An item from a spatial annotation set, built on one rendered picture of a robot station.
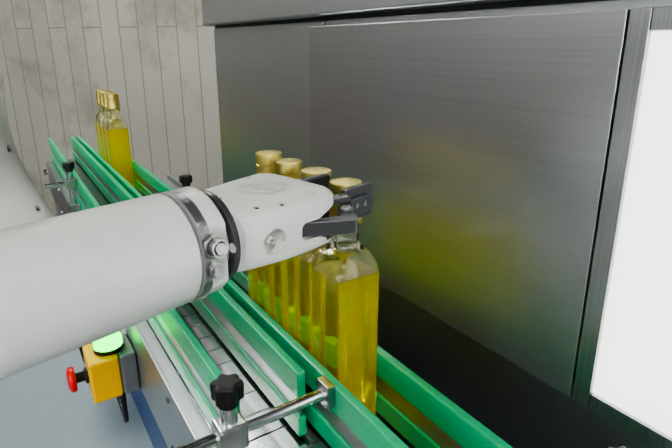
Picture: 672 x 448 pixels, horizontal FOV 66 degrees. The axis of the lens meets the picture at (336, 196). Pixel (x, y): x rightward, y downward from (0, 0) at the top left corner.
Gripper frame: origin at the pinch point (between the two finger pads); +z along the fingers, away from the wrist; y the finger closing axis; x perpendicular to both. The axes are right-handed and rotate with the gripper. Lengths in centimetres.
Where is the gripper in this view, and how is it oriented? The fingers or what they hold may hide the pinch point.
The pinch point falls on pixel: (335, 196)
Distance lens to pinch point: 51.5
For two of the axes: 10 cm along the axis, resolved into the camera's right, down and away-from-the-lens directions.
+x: 0.0, 9.6, 2.8
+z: 6.6, -2.1, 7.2
